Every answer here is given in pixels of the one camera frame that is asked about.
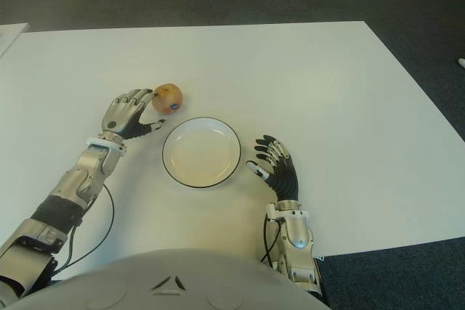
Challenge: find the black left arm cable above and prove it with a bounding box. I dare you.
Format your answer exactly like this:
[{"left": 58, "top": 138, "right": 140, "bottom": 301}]
[{"left": 49, "top": 183, "right": 116, "bottom": 282}]

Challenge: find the white side table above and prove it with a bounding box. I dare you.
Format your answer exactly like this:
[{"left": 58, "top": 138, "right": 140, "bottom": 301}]
[{"left": 0, "top": 22, "right": 30, "bottom": 59}]

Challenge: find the white plate with black rim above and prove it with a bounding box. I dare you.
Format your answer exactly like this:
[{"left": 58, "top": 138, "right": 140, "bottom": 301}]
[{"left": 161, "top": 117, "right": 242, "bottom": 190}]

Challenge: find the yellow-red apple with sticker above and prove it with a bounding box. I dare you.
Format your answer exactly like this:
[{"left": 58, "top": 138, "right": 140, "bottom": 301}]
[{"left": 151, "top": 83, "right": 184, "bottom": 114}]

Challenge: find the grey robot torso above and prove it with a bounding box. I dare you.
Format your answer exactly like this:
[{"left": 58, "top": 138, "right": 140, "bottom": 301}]
[{"left": 0, "top": 247, "right": 333, "bottom": 310}]

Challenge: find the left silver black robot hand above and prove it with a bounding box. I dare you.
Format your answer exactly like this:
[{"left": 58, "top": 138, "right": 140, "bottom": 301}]
[{"left": 100, "top": 88, "right": 168, "bottom": 140}]

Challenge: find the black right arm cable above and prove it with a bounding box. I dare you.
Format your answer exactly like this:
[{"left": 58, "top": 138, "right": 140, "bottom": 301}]
[{"left": 259, "top": 215, "right": 283, "bottom": 268}]

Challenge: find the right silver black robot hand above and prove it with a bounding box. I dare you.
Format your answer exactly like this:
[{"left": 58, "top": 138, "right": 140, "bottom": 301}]
[{"left": 245, "top": 134, "right": 301, "bottom": 203}]

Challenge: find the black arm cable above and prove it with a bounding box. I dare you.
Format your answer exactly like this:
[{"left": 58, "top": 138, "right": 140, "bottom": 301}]
[
  {"left": 49, "top": 183, "right": 116, "bottom": 282},
  {"left": 259, "top": 215, "right": 283, "bottom": 268}
]

